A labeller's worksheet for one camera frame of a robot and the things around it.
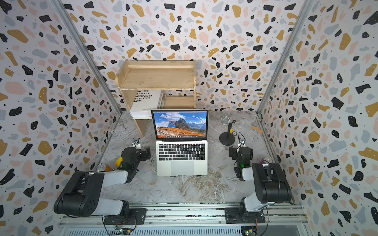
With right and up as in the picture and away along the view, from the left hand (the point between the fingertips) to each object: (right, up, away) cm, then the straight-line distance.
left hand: (142, 146), depth 92 cm
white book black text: (+2, +28, -2) cm, 28 cm away
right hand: (+63, 0, +2) cm, 63 cm away
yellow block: (-15, -10, 0) cm, 18 cm away
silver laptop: (+26, +2, -7) cm, 26 cm away
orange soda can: (-17, -9, -13) cm, 23 cm away
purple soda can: (+74, -6, -9) cm, 75 cm away
